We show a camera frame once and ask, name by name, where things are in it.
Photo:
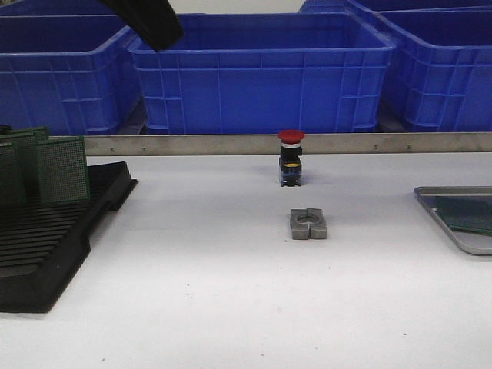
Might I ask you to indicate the green board back right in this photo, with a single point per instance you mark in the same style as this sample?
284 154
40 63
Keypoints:
20 138

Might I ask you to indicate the black slotted board rack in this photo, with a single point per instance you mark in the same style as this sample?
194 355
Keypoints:
44 245

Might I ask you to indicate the blue plastic crate centre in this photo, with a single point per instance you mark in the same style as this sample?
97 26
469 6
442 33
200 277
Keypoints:
263 73

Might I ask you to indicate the green perforated circuit board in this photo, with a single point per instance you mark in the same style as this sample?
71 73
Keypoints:
464 214

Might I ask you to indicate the steel shelf rail frame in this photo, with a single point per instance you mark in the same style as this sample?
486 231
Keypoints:
312 144

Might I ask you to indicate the grey metal clamp block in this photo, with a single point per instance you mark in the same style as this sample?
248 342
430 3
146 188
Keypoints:
308 223

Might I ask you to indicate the green board middle right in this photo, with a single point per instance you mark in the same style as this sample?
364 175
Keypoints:
62 170

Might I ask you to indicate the silver metal tray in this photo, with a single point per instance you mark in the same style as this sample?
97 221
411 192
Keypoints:
469 242

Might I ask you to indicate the red emergency stop button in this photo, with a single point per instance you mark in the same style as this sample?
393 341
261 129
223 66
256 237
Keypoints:
290 166

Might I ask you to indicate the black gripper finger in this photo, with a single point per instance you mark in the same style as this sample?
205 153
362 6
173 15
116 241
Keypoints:
155 21

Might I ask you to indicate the blue plastic crate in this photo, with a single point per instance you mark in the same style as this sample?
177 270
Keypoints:
66 65
439 77
263 73

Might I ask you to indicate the green board front left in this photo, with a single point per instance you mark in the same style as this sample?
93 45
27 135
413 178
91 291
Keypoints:
12 185

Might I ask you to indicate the blue plastic crate right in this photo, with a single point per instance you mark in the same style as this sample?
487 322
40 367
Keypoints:
439 77

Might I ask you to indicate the blue plastic crate left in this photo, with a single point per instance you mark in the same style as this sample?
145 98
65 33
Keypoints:
66 65

